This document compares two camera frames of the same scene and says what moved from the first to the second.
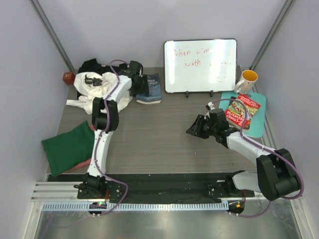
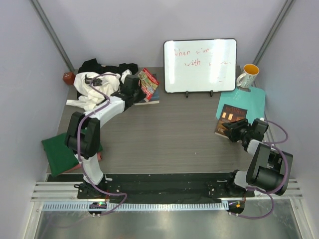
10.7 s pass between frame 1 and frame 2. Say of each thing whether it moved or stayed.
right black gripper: moved
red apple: stayed
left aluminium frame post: stayed
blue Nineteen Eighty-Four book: stayed
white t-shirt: stayed
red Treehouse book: moved
